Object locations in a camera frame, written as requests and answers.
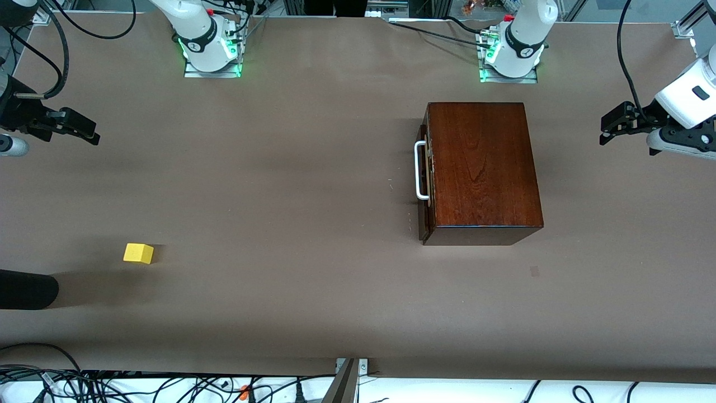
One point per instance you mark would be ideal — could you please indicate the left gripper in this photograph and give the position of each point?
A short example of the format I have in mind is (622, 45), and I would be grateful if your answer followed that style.
(644, 116)

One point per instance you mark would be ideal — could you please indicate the person in dark trousers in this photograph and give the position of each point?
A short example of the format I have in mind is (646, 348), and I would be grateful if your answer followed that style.
(335, 6)

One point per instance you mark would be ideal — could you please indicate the grey power strip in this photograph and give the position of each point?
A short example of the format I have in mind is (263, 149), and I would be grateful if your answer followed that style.
(389, 8)

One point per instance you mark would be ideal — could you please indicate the aluminium table corner bracket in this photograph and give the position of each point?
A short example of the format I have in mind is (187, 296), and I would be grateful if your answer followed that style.
(683, 29)
(42, 18)

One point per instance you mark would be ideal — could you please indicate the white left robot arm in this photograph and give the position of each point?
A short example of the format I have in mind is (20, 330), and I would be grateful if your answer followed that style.
(526, 33)

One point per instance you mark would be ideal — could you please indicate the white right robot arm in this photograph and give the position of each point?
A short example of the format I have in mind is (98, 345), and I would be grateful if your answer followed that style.
(196, 28)

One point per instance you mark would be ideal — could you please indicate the yellow cube block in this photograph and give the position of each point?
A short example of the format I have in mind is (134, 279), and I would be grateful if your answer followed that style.
(137, 253)

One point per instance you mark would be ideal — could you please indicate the black cylinder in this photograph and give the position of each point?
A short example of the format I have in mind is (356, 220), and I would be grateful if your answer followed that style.
(28, 289)

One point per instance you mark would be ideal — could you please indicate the dark brown wooden cabinet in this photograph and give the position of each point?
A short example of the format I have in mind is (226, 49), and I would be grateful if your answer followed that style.
(492, 184)

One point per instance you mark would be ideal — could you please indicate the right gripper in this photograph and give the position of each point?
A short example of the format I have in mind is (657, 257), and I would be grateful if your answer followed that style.
(17, 113)

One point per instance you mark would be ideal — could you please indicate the metal table edge bracket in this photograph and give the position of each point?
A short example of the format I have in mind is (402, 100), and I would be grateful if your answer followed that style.
(344, 386)

